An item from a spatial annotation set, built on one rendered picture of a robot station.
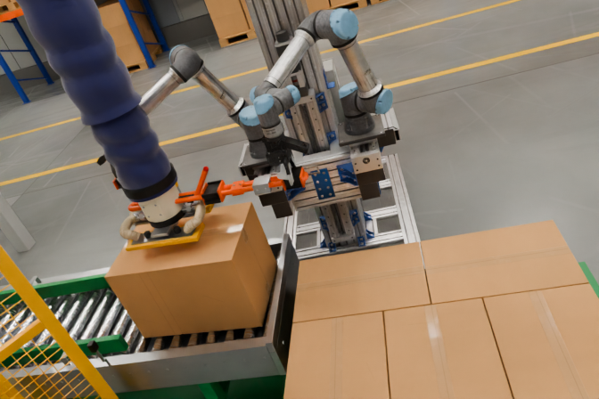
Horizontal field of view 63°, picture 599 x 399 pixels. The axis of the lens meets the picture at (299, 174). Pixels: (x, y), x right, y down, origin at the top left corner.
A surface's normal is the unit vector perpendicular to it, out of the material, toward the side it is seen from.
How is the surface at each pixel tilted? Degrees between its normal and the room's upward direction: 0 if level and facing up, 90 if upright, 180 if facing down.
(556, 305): 0
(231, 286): 90
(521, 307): 0
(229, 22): 90
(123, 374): 90
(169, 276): 90
